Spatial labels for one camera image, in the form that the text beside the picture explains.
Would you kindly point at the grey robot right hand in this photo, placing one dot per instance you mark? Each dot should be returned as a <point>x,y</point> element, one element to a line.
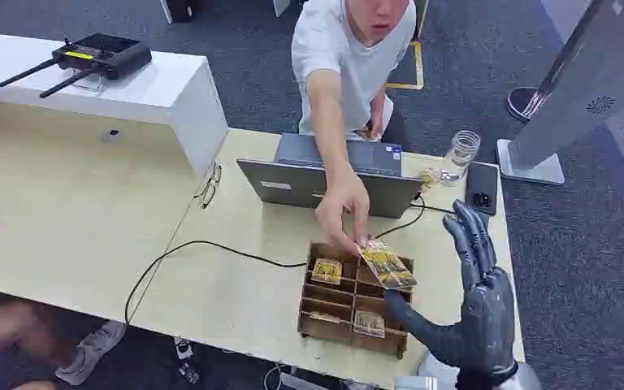
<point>487,323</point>

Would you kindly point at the person's right hand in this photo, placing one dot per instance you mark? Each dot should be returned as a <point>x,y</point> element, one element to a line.
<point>344,204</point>

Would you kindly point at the person's left hand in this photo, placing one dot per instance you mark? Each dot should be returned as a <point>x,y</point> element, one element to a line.
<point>375,125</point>

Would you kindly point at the yellow printed card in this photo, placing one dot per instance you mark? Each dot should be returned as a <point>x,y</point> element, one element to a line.
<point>390,269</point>
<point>326,271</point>
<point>369,324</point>

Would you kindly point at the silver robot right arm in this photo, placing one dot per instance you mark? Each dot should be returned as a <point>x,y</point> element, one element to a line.
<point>527,380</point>

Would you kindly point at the grey laptop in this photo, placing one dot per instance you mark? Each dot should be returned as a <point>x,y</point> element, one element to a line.
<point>290,185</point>

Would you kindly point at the yellow floor tape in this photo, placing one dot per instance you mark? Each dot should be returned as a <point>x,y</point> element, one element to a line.
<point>418,64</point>

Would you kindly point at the person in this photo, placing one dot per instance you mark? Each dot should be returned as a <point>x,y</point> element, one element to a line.
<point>339,59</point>

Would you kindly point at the crumpled clear wrapper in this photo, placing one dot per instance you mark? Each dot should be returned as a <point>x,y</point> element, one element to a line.
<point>430,178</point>

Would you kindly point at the clear glass jar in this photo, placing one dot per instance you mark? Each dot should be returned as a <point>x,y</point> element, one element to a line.
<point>460,156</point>

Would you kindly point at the wooden card box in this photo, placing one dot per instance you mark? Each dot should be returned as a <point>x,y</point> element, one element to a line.
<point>333,301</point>

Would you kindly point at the black smartphone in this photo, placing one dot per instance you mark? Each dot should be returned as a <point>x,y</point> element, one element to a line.
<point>481,185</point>

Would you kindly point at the eyeglasses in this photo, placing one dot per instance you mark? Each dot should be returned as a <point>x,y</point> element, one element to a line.
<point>208,191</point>

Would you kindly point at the round black base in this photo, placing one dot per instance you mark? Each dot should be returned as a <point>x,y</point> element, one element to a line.
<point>519,102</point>

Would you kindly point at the grey kiosk stand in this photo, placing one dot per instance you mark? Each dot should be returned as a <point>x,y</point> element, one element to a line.
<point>576,91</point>

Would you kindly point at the white raised counter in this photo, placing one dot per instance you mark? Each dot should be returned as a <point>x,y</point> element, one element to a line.
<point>156,91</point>

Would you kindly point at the black box on floor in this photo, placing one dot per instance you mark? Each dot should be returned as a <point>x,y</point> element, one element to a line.
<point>180,9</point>

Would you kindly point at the black remote controller with antennas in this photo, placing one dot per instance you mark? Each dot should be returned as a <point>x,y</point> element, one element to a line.
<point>105,54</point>

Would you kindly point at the grey sneaker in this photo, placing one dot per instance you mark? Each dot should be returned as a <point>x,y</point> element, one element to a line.
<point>91,352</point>

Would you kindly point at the person's bare leg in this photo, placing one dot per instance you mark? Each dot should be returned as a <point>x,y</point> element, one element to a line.
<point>5,334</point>

